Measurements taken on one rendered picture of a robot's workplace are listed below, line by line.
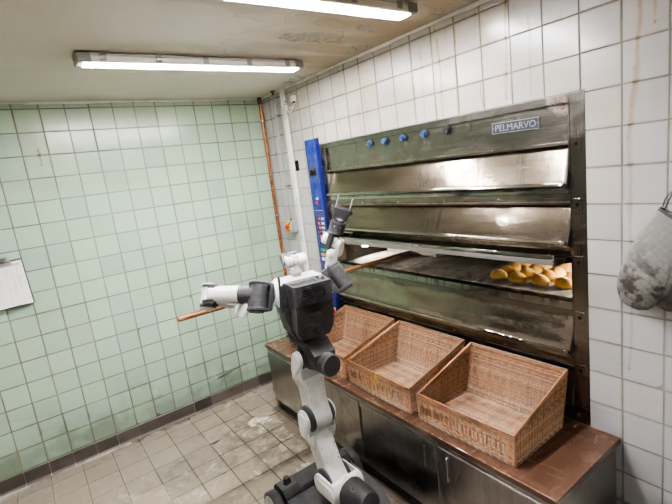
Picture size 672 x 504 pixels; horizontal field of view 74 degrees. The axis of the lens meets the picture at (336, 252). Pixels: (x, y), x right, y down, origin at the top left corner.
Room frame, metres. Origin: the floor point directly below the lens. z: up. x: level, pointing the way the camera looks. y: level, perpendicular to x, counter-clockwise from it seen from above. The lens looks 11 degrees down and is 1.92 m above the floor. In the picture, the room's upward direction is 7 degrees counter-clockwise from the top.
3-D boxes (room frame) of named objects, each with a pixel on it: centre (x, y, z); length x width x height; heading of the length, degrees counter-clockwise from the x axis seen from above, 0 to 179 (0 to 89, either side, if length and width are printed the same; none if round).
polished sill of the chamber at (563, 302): (2.69, -0.56, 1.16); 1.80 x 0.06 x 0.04; 35
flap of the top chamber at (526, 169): (2.67, -0.54, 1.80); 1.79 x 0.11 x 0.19; 35
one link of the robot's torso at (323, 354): (2.15, 0.17, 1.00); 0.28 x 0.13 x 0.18; 35
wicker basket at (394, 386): (2.50, -0.33, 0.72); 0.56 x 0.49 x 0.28; 34
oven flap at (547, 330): (2.67, -0.54, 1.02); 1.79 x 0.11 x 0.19; 35
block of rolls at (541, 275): (2.45, -1.23, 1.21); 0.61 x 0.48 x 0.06; 125
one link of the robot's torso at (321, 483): (2.10, 0.14, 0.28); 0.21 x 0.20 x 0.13; 35
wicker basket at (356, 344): (2.99, 0.01, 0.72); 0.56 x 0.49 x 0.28; 36
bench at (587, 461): (2.60, -0.24, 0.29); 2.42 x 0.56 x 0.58; 35
